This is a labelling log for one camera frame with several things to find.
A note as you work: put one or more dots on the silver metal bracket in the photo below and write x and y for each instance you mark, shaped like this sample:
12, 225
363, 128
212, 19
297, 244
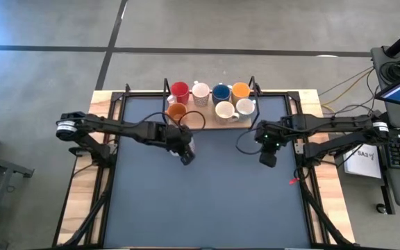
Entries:
297, 148

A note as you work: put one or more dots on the dotted mug with pink rim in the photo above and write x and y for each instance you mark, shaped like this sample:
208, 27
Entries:
200, 93

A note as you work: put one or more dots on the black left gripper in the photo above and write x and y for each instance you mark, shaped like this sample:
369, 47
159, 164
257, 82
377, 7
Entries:
177, 139

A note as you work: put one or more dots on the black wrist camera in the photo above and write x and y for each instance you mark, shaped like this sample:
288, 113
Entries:
187, 159
268, 159

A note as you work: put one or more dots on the cream mug with yellow rim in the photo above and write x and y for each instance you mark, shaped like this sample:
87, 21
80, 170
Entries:
225, 112

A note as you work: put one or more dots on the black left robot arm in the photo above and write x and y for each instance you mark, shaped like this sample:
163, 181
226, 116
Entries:
116, 126

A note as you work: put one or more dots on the white printed paper sheet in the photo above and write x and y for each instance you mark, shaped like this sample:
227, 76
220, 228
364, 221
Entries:
363, 161

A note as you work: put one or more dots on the small red tag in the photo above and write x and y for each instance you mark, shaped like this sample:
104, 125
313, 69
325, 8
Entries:
292, 180

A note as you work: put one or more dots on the blue mug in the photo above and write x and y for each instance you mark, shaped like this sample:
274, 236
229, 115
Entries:
221, 93

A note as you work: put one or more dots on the black metal table frame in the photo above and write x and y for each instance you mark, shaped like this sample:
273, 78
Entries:
141, 93

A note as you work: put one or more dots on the wooden shelf with black frame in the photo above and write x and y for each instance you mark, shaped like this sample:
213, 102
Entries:
200, 119

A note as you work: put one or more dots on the orange faceted mug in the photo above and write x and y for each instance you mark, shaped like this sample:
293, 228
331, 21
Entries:
176, 112

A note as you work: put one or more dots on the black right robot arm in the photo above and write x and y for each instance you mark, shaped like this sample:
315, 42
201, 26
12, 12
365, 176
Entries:
325, 121

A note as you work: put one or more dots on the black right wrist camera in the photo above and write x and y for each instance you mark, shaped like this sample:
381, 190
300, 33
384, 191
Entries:
268, 159

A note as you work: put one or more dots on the white mug with teal pattern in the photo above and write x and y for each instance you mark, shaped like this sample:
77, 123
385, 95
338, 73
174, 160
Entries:
245, 108

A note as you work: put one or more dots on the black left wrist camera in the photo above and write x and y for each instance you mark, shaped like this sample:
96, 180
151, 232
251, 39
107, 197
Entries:
187, 159

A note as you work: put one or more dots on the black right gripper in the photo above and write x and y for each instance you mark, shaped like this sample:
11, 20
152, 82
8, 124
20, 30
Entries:
271, 140

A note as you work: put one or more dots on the blue-grey table mat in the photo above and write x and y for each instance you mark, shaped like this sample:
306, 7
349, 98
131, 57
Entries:
221, 194

